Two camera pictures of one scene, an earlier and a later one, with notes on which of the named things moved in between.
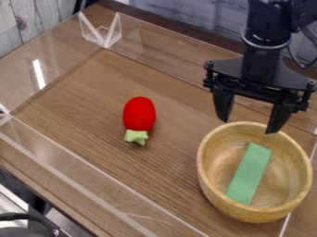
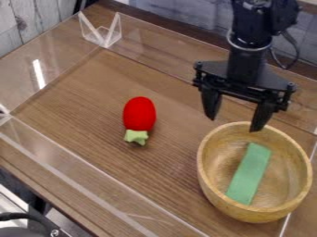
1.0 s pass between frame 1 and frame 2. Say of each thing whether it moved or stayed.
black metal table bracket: stayed
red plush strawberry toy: stayed
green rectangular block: stayed
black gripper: moved
